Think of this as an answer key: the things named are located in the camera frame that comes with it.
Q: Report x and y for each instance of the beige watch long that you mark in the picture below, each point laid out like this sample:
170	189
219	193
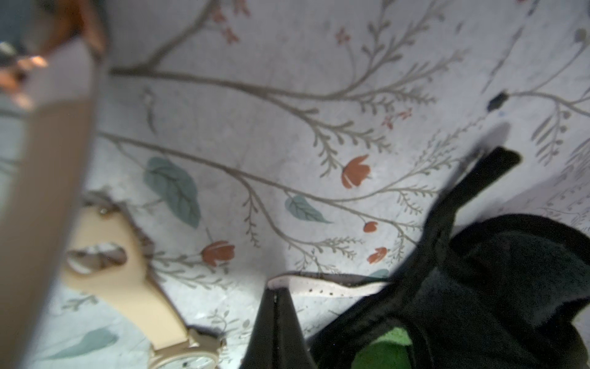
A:
130	290

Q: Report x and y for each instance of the white strap watch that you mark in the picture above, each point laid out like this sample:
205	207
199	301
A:
315	286

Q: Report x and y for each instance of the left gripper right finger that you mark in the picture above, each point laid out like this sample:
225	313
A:
291	348

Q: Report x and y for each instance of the rose gold small watch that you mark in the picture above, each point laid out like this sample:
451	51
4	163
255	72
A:
52	59

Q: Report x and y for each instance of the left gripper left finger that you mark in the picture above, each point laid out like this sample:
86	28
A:
259	353

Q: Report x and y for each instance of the green cleaning cloth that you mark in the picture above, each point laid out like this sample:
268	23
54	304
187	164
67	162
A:
502	293

